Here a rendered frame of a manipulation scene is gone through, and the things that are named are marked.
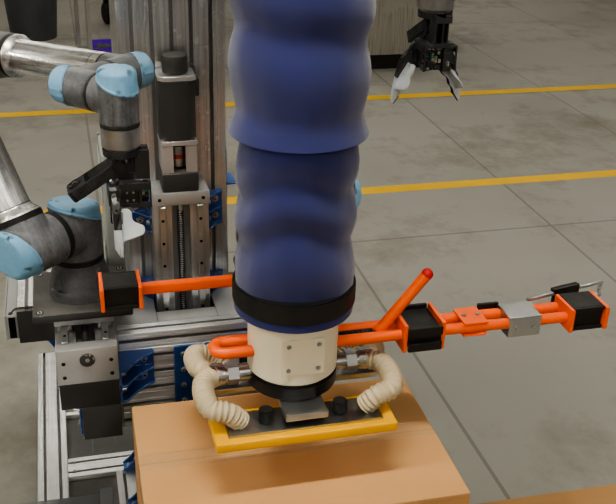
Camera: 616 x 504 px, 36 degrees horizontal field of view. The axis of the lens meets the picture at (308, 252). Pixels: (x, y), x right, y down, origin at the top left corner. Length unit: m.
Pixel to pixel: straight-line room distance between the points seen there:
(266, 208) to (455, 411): 2.25
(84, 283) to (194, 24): 0.64
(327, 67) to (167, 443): 0.85
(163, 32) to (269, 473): 1.02
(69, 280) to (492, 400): 2.05
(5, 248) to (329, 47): 0.92
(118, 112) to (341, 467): 0.79
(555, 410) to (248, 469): 2.13
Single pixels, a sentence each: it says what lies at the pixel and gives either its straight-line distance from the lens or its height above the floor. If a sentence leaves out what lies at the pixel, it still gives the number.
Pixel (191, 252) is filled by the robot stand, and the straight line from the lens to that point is 2.36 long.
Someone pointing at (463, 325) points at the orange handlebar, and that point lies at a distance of 1.87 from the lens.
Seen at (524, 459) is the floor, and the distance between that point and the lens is 3.54.
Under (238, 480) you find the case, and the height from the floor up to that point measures 0.94.
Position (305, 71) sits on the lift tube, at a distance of 1.47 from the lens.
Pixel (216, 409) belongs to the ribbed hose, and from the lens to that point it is 1.71.
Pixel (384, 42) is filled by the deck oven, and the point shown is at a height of 0.23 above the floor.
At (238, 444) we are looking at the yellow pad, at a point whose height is 1.07.
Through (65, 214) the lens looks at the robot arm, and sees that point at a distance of 2.17.
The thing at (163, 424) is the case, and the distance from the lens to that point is 1.99.
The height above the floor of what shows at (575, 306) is 1.21.
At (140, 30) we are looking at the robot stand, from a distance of 2.24.
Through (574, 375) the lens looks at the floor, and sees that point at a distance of 4.05.
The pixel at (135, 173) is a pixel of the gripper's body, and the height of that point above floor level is 1.45.
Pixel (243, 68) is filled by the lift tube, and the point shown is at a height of 1.72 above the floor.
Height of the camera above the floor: 2.12
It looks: 26 degrees down
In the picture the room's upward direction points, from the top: 2 degrees clockwise
